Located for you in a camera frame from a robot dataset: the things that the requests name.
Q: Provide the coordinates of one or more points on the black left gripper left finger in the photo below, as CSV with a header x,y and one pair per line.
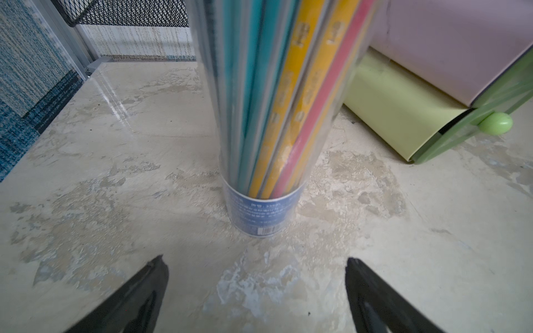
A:
x,y
134,307

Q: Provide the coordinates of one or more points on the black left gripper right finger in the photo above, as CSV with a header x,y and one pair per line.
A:
x,y
377,307

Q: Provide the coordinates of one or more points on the green drawer cabinet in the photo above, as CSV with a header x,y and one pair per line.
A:
x,y
440,72

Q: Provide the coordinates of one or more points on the clear pencil tub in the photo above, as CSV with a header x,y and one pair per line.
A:
x,y
276,74

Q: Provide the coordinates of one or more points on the black wire shelf rack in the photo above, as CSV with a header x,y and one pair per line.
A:
x,y
144,13

